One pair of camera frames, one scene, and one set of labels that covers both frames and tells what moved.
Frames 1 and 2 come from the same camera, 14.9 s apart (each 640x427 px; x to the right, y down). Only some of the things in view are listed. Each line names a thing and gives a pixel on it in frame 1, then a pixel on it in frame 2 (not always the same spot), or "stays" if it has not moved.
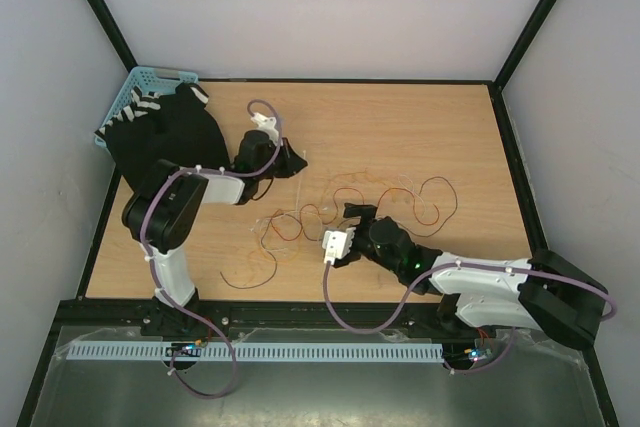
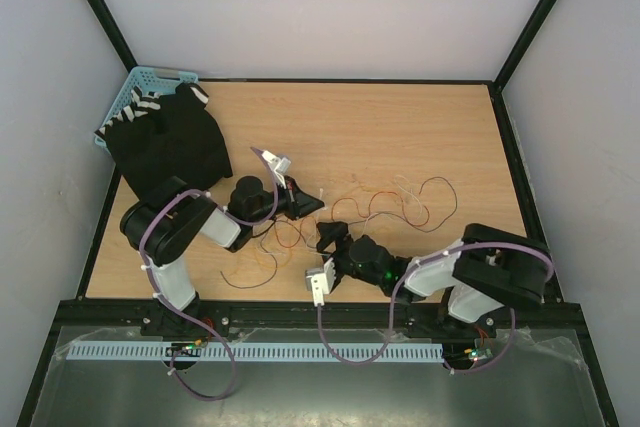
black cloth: x=180 y=130 stays
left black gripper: x=292 y=162 -> x=298 y=202
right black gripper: x=355 y=210 -> x=337 y=232
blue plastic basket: x=150 y=79 stays
